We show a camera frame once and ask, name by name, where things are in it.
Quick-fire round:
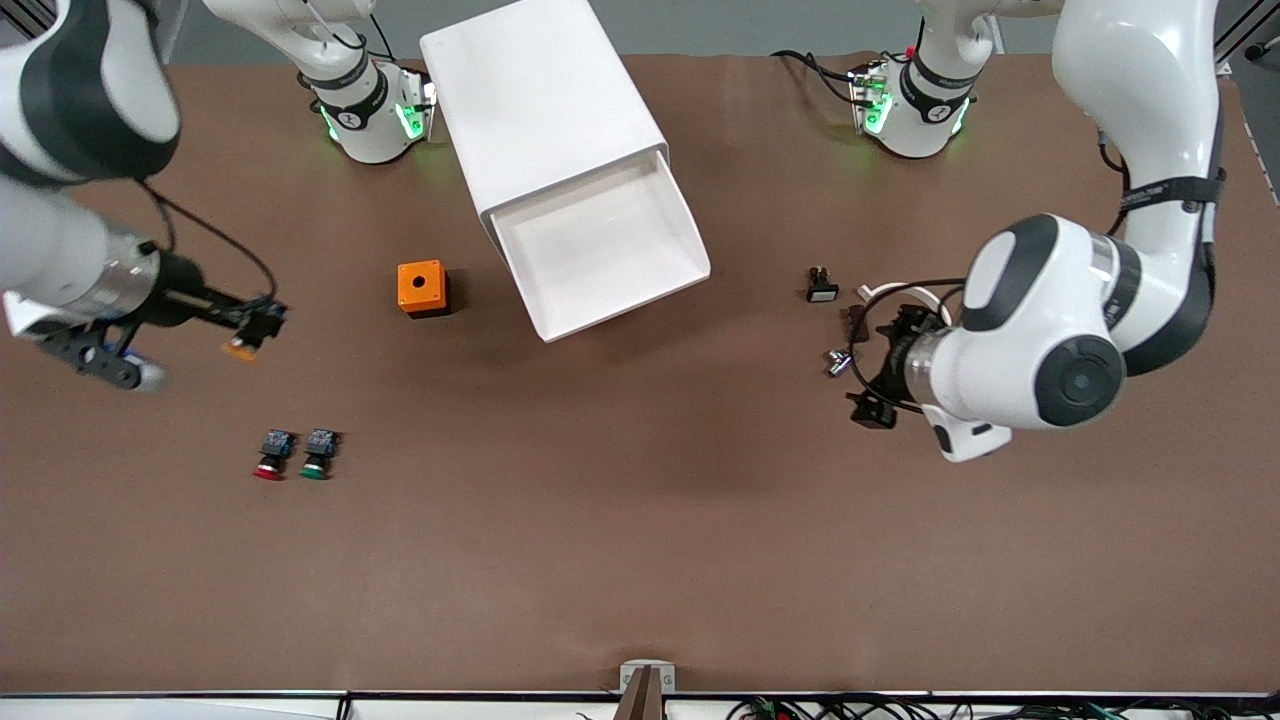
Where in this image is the red push button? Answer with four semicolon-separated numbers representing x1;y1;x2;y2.
253;429;296;482

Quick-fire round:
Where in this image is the green push button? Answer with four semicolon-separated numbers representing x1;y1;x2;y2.
299;428;341;481

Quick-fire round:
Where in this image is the orange box with hole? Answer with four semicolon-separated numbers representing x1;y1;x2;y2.
397;260;452;319

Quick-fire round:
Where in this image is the white curved bracket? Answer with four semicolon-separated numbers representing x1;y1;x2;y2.
857;282;967;316

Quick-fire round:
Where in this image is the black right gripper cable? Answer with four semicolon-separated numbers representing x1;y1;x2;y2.
135;178;278;303

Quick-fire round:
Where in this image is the black base cable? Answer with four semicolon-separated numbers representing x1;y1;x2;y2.
770;49;863;107

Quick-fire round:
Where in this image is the black cable bundle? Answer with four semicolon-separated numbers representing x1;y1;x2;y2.
728;694;1280;720

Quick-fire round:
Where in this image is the aluminium frame profile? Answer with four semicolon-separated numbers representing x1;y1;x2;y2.
1215;0;1280;77
0;0;61;46

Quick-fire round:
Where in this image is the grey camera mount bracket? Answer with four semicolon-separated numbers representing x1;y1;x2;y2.
619;659;677;720

